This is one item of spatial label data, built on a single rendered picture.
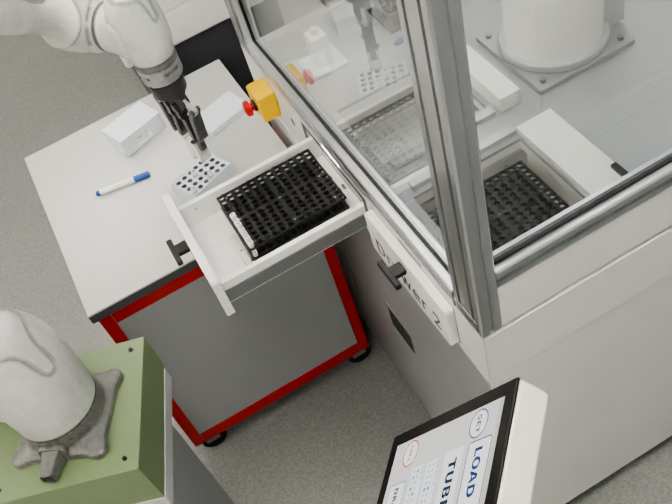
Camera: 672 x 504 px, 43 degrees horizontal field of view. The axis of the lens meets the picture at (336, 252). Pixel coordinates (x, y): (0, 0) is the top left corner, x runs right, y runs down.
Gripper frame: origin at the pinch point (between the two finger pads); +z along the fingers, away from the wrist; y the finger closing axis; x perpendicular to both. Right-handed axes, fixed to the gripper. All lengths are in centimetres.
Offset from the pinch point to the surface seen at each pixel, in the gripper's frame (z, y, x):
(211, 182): 10.0, 1.2, -1.3
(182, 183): 9.8, -4.9, -5.2
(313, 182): -0.7, 32.1, 4.1
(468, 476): -25, 102, -38
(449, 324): 1, 75, -9
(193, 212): 2.4, 11.6, -13.5
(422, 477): -16, 94, -39
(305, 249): 2.7, 39.8, -8.5
